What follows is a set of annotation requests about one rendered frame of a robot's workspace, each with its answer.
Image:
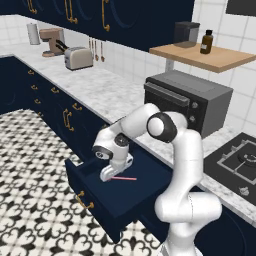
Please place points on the navy base cupboards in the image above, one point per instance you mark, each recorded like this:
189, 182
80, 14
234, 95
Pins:
50, 110

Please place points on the dark grey canister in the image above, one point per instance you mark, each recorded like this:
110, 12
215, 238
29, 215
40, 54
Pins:
186, 33

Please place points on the grey toaster oven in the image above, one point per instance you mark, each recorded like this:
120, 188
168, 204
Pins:
176, 96

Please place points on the wooden wall shelf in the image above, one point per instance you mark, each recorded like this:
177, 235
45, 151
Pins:
206, 56

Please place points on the black extractor hood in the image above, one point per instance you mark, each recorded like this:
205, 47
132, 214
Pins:
241, 6

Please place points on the pink straw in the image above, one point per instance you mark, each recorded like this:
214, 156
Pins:
126, 178

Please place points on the black gas hob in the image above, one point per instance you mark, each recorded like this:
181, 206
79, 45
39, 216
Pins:
236, 163

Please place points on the navy wall cupboards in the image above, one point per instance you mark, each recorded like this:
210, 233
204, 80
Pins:
140, 23

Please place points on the hanging brass utensil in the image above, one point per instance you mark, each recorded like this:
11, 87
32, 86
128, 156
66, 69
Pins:
102, 55
90, 46
96, 53

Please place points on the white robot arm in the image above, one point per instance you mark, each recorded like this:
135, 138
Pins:
186, 156

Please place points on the beige toaster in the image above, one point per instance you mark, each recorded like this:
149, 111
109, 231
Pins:
79, 58

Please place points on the pink coffee machine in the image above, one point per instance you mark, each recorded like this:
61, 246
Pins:
50, 38

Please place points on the navy open drawer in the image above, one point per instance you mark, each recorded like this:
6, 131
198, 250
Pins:
116, 196

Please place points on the brown glass bottle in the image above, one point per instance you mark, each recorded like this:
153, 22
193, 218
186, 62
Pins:
206, 43

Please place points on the white paper towel roll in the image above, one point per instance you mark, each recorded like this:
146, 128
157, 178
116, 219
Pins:
33, 33

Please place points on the white shelf bracket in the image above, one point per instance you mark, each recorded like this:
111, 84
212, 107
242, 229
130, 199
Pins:
169, 65

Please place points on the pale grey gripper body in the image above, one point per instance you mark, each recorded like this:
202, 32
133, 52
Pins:
109, 173

